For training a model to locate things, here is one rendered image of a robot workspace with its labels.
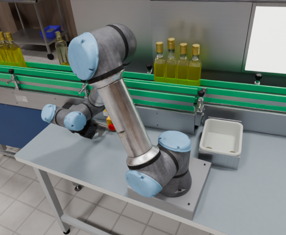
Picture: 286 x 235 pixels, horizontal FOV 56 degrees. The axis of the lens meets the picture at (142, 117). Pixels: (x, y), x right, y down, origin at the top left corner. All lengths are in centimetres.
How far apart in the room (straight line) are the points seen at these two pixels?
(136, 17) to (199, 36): 35
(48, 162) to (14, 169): 123
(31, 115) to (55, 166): 61
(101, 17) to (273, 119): 103
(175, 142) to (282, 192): 51
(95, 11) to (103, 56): 86
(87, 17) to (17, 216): 146
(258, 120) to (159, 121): 48
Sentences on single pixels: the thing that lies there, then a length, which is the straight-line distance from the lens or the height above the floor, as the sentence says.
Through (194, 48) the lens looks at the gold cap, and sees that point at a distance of 130.
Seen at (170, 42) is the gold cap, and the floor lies 118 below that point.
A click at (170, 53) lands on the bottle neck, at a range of 134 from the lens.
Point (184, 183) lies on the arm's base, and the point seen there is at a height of 86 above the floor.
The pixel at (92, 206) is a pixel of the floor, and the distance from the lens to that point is 209.
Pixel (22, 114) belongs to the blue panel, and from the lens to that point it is 191.
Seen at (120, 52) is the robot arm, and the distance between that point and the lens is 80.
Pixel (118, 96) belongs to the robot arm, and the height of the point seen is 125.
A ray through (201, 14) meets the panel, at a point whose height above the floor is 126.
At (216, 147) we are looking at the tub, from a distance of 132.
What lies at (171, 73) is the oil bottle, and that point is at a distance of 137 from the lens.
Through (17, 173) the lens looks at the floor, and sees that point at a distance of 253.
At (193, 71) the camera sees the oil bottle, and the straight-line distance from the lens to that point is 134.
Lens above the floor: 166
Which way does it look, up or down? 37 degrees down
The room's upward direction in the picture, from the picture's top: 5 degrees counter-clockwise
